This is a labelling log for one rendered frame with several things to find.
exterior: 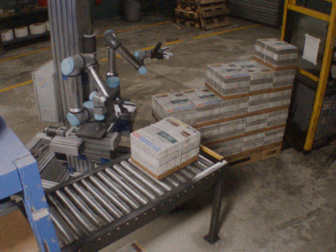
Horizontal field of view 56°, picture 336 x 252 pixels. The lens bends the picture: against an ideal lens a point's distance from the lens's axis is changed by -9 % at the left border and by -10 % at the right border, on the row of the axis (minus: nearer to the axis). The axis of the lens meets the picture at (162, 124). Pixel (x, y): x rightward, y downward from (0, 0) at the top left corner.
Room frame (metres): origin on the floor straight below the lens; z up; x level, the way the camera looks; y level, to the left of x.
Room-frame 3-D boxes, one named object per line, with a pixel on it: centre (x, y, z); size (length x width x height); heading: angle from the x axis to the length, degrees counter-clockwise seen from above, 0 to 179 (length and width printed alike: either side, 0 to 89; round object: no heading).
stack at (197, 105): (3.05, -0.50, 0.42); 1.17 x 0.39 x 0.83; 113
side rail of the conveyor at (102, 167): (1.91, 0.39, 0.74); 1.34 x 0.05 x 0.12; 131
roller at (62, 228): (1.38, 0.62, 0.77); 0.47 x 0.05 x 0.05; 41
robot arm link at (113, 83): (2.87, 0.44, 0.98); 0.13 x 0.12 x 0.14; 12
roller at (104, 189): (1.64, 0.33, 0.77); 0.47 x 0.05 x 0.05; 41
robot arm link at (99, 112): (2.12, 0.42, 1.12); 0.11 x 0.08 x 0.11; 141
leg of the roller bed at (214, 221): (1.95, -0.42, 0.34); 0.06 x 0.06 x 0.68; 41
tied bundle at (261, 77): (3.21, -0.90, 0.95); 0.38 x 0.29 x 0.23; 23
